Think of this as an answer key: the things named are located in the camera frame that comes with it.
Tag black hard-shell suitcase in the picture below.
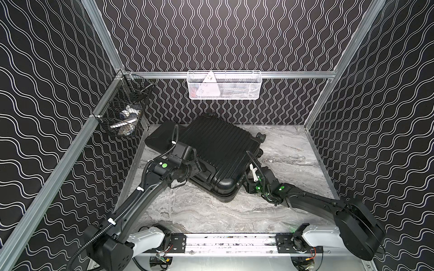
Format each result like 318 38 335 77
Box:
179 114 266 203

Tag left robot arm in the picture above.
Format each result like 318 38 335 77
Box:
78 158 209 271

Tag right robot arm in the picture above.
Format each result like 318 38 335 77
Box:
244 165 385 261

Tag black pouch bag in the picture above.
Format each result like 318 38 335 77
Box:
145 121 176 153

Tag silver items in basket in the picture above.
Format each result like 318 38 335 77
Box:
109 105 142 136

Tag white triangular card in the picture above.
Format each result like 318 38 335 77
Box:
196 71 221 99

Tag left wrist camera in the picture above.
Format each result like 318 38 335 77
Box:
168 142 194 167

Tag black corrugated cable conduit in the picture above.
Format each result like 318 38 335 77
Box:
66 187 143 271

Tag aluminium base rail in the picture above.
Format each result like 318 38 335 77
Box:
142 233 343 257

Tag black wire basket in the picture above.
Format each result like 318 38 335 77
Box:
96 74 156 138

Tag clear plastic wall basket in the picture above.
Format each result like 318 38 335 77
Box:
186 70 263 100

